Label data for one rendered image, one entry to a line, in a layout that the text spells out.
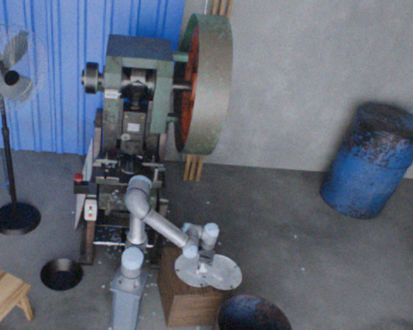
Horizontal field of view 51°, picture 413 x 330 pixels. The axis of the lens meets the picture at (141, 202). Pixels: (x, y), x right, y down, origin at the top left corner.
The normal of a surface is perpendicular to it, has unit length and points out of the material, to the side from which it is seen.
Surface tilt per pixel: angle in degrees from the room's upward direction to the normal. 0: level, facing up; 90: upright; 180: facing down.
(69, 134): 90
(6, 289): 0
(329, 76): 90
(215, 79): 58
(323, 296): 0
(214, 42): 31
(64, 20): 90
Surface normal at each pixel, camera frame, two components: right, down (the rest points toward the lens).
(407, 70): 0.01, 0.65
